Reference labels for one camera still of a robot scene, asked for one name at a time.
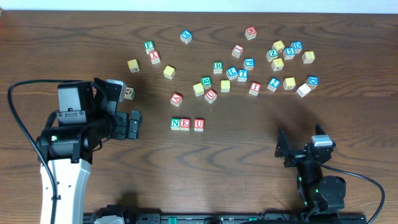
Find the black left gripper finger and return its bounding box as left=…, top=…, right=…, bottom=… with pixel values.
left=128, top=111, right=142, bottom=139
left=93, top=78, right=119, bottom=115

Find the green N wooden block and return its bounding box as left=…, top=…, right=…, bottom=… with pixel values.
left=170, top=118, right=180, bottom=131

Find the red E wooden block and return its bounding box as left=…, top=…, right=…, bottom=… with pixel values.
left=180, top=118, right=190, bottom=131

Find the red u wooden block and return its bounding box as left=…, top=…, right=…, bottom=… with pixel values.
left=194, top=119, right=205, bottom=131
left=205, top=89, right=218, bottom=104

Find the green R wooden block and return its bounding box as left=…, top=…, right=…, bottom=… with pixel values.
left=213, top=62, right=223, bottom=74

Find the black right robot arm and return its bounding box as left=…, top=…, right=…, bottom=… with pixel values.
left=275, top=125, right=346, bottom=218

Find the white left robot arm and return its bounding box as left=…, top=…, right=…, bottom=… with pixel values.
left=37, top=78, right=142, bottom=223

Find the soccer ball J wooden block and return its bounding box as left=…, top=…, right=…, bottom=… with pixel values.
left=124, top=87, right=135, bottom=100

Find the yellow acorn wooden block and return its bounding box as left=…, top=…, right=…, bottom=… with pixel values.
left=127, top=59, right=139, bottom=73

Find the plain top 3 wooden block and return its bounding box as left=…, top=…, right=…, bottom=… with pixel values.
left=296, top=83, right=312, bottom=98

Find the red A wooden block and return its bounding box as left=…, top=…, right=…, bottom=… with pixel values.
left=170, top=93, right=183, bottom=107

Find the blue D wooden block lower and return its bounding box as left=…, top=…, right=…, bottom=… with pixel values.
left=306, top=76, right=319, bottom=90

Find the blue d wooden block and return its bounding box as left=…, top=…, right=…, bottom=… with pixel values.
left=290, top=41, right=303, bottom=54
left=306, top=76, right=319, bottom=90

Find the yellow O wooden block left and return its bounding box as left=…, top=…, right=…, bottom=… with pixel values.
left=164, top=65, right=175, bottom=80

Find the red Y wooden block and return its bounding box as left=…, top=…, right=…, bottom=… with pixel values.
left=149, top=50, right=160, bottom=64

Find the yellow S wooden block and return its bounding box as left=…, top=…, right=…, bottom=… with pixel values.
left=283, top=77, right=296, bottom=90

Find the green F wooden block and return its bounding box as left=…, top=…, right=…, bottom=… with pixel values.
left=144, top=40, right=155, bottom=54

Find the blue 2 wooden block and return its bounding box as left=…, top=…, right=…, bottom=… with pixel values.
left=267, top=77, right=280, bottom=92

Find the yellow 8 wooden block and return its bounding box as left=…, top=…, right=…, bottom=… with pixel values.
left=302, top=51, right=315, bottom=64

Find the yellow brush side wooden block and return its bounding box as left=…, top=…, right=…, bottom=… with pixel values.
left=271, top=58, right=284, bottom=72

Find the green B wooden block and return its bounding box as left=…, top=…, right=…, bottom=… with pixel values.
left=201, top=76, right=212, bottom=90

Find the blue T wooden block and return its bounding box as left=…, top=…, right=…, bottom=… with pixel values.
left=238, top=69, right=248, bottom=82

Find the blue 5 wooden block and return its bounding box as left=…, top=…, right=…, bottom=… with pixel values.
left=283, top=47, right=295, bottom=60

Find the blue L wooden block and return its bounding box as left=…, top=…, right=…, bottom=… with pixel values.
left=226, top=67, right=238, bottom=80

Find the blue P wooden block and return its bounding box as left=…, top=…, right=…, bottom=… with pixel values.
left=244, top=58, right=255, bottom=70

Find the blue D wooden block upper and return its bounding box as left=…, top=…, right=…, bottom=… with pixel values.
left=290, top=41, right=303, bottom=54

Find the green Z wooden block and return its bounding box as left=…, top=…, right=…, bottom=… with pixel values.
left=266, top=49, right=279, bottom=62

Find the blue X wooden block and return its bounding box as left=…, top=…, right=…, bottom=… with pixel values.
left=180, top=30, right=192, bottom=44

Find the yellow soccer side wooden block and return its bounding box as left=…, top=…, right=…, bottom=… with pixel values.
left=272, top=40, right=285, bottom=54

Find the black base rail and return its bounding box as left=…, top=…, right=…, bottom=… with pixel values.
left=83, top=205, right=367, bottom=224

